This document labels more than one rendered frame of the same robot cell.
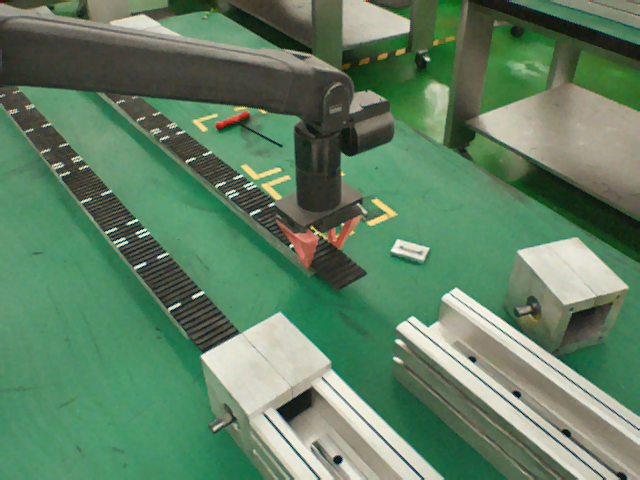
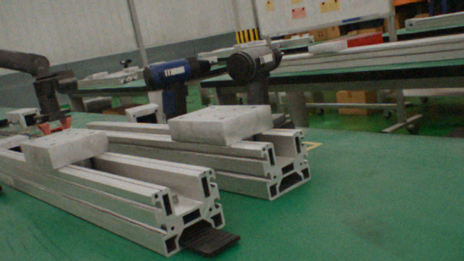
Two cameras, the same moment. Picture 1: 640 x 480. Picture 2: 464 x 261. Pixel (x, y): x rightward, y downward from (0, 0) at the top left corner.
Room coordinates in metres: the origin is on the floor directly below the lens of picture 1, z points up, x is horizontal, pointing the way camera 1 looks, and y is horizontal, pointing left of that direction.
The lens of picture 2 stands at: (-0.82, -0.54, 1.03)
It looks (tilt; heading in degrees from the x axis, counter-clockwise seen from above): 12 degrees down; 359
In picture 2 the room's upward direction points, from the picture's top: 11 degrees counter-clockwise
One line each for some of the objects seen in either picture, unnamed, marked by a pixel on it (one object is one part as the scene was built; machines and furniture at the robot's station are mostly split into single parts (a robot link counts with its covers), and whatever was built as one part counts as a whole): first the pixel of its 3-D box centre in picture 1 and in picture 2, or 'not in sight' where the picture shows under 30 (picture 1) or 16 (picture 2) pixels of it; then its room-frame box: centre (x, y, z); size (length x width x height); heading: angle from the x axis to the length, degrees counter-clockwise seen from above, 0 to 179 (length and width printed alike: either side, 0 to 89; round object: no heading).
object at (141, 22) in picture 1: (133, 43); (18, 120); (1.41, 0.48, 0.83); 0.11 x 0.10 x 0.10; 129
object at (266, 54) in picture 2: not in sight; (267, 96); (0.14, -0.63, 0.89); 0.20 x 0.08 x 0.22; 144
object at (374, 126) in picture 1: (343, 110); (54, 75); (0.65, -0.02, 1.02); 0.12 x 0.09 x 0.12; 125
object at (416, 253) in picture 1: (409, 251); not in sight; (0.66, -0.12, 0.78); 0.05 x 0.03 x 0.01; 65
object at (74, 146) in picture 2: not in sight; (66, 153); (0.04, -0.22, 0.87); 0.16 x 0.11 x 0.07; 39
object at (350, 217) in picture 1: (327, 227); (59, 127); (0.63, 0.00, 0.85); 0.07 x 0.07 x 0.09; 39
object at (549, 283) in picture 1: (553, 299); (141, 123); (0.52, -0.28, 0.83); 0.11 x 0.10 x 0.10; 108
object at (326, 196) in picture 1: (318, 187); (49, 106); (0.63, 0.01, 0.92); 0.10 x 0.07 x 0.07; 129
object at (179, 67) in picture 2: not in sight; (189, 100); (0.34, -0.45, 0.89); 0.20 x 0.08 x 0.22; 111
